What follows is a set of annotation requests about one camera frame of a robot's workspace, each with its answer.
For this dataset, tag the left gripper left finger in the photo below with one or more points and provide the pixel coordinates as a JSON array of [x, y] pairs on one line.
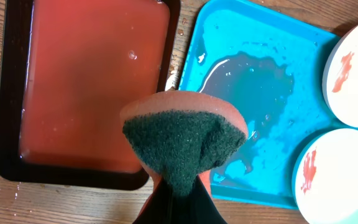
[[158, 210]]

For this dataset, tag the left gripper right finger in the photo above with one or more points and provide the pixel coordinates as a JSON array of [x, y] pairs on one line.
[[200, 208]]

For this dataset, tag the light blue rimmed plate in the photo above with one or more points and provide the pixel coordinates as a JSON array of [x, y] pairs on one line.
[[325, 178]]

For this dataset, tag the teal plastic tray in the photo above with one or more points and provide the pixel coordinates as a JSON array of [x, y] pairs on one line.
[[270, 67]]

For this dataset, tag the dark tray with red water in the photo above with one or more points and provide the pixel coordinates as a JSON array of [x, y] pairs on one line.
[[68, 67]]

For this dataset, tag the white plate with red stain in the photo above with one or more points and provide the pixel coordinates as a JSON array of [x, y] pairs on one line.
[[340, 79]]

